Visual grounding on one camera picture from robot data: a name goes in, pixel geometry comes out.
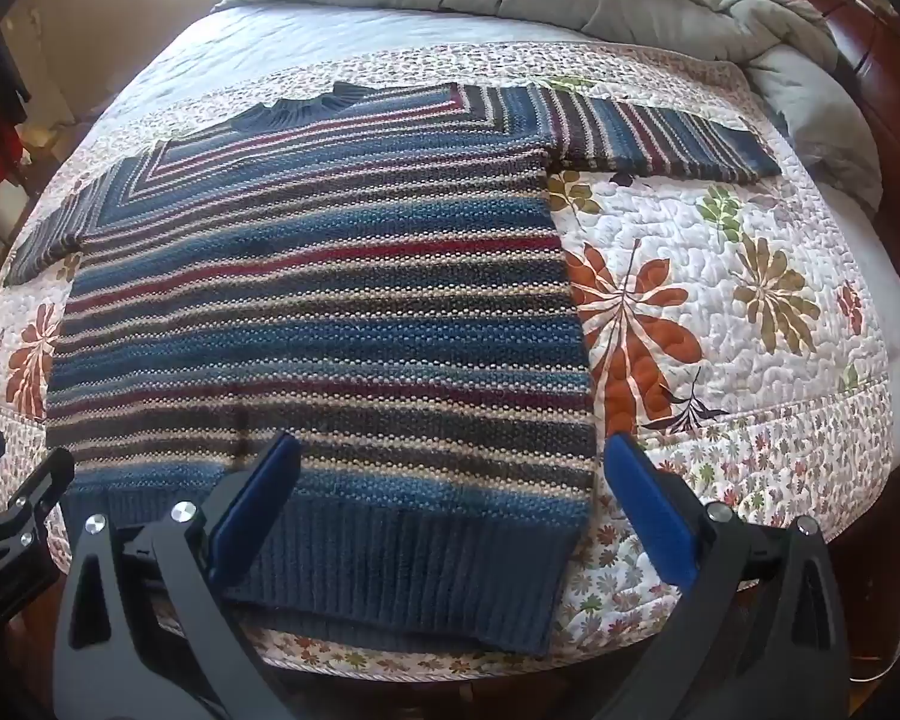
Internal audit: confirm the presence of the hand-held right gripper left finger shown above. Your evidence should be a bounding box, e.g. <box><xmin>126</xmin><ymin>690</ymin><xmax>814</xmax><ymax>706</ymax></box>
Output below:
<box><xmin>51</xmin><ymin>431</ymin><xmax>305</xmax><ymax>720</ymax></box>

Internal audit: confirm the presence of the striped knit sweater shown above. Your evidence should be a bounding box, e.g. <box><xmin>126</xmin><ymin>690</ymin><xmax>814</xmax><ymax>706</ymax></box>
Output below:
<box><xmin>4</xmin><ymin>79</ymin><xmax>785</xmax><ymax>657</ymax></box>

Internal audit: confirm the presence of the floral quilt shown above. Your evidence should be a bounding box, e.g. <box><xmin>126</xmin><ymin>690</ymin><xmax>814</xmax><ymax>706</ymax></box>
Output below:
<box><xmin>0</xmin><ymin>37</ymin><xmax>897</xmax><ymax>687</ymax></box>

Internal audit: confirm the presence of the wooden bed frame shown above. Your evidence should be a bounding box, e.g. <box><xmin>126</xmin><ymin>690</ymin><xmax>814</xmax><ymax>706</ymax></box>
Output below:
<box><xmin>675</xmin><ymin>0</ymin><xmax>900</xmax><ymax>616</ymax></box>

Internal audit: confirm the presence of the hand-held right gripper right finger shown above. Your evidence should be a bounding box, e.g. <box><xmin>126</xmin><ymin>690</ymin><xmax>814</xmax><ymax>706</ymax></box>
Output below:
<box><xmin>604</xmin><ymin>431</ymin><xmax>850</xmax><ymax>720</ymax></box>

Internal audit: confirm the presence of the dark garment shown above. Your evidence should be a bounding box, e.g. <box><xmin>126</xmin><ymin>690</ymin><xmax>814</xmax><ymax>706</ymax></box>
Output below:
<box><xmin>0</xmin><ymin>36</ymin><xmax>32</xmax><ymax>125</ymax></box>

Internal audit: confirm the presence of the grey comforter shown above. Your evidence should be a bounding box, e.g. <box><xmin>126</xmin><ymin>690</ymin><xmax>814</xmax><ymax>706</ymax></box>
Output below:
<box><xmin>214</xmin><ymin>0</ymin><xmax>886</xmax><ymax>211</ymax></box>

